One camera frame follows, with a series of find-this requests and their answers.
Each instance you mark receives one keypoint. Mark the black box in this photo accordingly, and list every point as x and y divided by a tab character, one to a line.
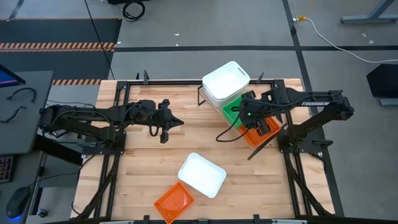
384	81

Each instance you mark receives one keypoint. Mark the black desk foot beam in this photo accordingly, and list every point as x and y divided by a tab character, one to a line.
62	154

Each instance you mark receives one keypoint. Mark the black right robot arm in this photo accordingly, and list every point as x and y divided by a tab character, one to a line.
311	104

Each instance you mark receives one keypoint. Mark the black computer mouse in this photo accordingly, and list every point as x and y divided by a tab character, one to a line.
18	202

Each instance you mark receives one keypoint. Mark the green slotted plastic basket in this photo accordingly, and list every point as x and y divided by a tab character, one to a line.
231	113

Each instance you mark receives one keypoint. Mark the orange slotted plastic basket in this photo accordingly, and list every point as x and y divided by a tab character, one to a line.
173	203
252	138

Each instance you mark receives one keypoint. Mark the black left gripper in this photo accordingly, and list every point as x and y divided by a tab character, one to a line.
152	113

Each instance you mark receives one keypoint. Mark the gray metal table leg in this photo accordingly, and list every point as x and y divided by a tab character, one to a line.
367	19

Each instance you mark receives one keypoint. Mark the black power adapter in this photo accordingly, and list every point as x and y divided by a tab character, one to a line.
58	133

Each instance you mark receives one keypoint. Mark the yellow power plug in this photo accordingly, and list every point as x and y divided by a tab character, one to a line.
301	19

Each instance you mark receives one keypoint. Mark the computer monitor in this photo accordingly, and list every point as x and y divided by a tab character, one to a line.
7	79

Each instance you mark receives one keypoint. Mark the gray desk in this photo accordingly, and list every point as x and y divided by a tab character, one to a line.
18	130

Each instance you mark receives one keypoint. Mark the backlit computer keyboard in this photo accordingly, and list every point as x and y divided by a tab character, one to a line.
5	169

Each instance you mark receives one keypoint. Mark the black floor mat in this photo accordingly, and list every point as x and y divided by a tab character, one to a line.
62	31

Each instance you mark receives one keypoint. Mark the white plastic basket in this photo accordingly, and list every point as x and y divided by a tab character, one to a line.
230	97
202	175
225	81

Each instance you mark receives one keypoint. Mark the small round black knob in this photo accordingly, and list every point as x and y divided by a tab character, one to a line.
42	213

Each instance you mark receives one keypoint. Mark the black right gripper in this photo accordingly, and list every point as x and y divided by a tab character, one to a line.
253	109

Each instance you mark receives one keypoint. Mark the long orange black hazard tape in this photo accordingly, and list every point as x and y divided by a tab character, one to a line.
56	46

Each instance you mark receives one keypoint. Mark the short orange black hazard tape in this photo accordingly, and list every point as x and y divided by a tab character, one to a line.
76	82

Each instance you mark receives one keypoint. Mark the black aluminium table frame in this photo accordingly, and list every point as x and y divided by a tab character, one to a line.
174	82

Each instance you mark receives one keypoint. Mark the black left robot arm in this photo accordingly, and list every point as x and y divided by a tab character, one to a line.
93	121

